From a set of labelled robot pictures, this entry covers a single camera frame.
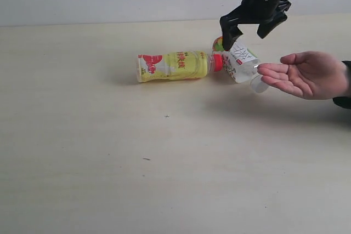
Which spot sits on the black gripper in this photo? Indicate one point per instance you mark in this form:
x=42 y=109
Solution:
x=269 y=13

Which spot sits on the white label bottle white cap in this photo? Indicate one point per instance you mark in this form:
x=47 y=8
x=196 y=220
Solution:
x=241 y=64

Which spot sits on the yellow drink bottle red cap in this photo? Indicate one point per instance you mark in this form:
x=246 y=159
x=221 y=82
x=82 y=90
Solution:
x=177 y=66

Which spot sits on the dark sleeve forearm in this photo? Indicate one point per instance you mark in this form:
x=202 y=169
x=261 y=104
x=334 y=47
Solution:
x=342 y=99

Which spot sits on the open human hand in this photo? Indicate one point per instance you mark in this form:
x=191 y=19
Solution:
x=309 y=75

